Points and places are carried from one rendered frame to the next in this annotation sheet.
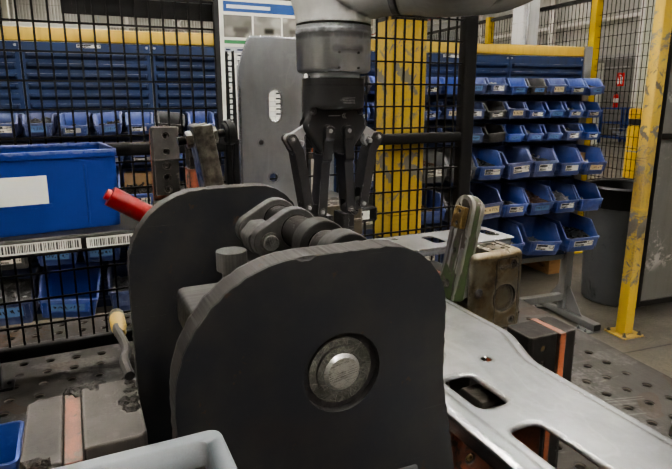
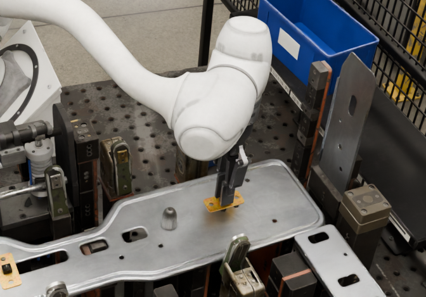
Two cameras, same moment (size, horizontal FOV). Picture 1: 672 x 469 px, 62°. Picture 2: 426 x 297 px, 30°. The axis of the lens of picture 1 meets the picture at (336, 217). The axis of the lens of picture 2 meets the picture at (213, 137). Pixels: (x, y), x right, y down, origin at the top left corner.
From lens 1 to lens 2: 165 cm
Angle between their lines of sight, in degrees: 79
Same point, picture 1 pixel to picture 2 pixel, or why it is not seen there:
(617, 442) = (50, 278)
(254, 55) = (351, 66)
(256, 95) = (345, 90)
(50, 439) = (23, 126)
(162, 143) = (312, 75)
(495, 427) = (66, 245)
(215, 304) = not seen: outside the picture
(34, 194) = (293, 50)
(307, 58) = not seen: hidden behind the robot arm
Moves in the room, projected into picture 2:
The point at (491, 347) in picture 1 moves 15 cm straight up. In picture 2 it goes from (133, 262) to (134, 211)
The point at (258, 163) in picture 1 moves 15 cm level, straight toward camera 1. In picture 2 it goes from (336, 130) to (268, 132)
